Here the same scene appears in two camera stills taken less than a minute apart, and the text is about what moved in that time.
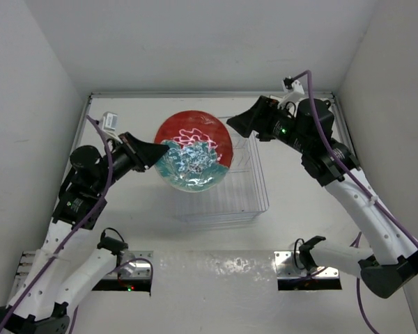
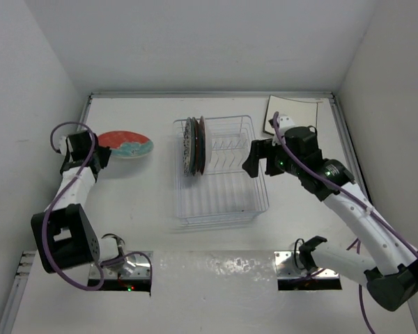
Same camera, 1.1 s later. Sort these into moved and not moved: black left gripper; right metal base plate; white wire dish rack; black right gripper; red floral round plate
Moved: black left gripper; black right gripper; red floral round plate
Not moved: right metal base plate; white wire dish rack
